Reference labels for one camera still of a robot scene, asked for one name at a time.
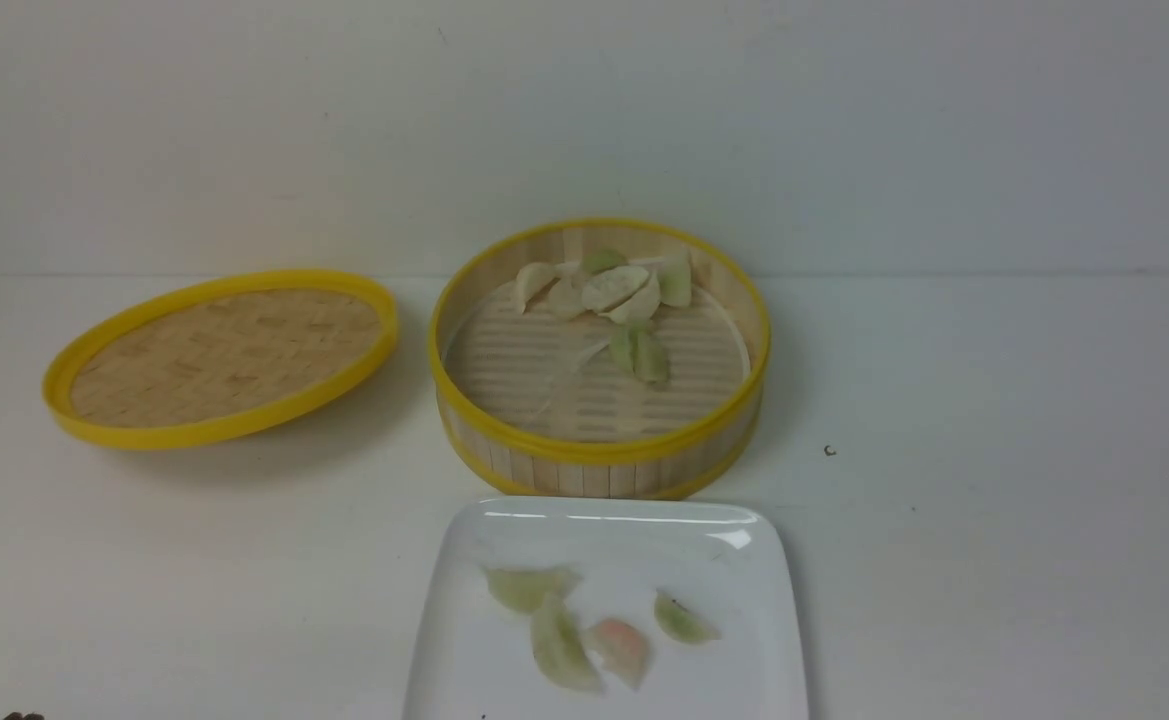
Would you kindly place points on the small green dumpling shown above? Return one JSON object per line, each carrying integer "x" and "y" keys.
{"x": 680, "y": 623}

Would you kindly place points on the green dumpling on plate top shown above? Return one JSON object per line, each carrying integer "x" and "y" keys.
{"x": 523, "y": 590}

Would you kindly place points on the green dumpling on plate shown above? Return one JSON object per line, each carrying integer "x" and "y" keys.
{"x": 523, "y": 590}
{"x": 557, "y": 648}

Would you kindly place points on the white square plate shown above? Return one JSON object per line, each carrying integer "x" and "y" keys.
{"x": 473, "y": 658}

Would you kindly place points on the green dumpling on plate bottom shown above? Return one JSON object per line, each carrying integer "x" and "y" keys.
{"x": 557, "y": 648}

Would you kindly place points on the pink dumpling on plate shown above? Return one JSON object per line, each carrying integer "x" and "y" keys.
{"x": 623, "y": 650}

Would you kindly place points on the yellow rimmed bamboo steamer basket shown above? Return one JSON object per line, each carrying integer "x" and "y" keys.
{"x": 672, "y": 466}

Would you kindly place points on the green dumpling in steamer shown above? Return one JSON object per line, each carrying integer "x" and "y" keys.
{"x": 636, "y": 352}

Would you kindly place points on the white dumpling steamer middle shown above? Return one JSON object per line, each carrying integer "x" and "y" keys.
{"x": 563, "y": 300}

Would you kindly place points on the white dumpling steamer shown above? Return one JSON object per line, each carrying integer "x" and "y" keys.
{"x": 563, "y": 300}
{"x": 532, "y": 279}

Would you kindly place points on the white dumpling in steamer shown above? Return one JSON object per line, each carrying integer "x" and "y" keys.
{"x": 613, "y": 287}

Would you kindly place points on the white dumpling steamer left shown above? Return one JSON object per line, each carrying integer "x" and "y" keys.
{"x": 532, "y": 279}

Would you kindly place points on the green dumpling steamer back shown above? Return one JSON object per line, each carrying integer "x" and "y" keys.
{"x": 602, "y": 260}

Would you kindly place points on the green dumpling steamer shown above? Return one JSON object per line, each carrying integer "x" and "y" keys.
{"x": 602, "y": 260}
{"x": 675, "y": 275}

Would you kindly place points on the green dumpling steamer right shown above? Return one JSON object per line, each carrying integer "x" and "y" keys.
{"x": 675, "y": 275}

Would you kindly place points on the yellow rimmed bamboo steamer lid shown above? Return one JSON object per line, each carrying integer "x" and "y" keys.
{"x": 221, "y": 359}

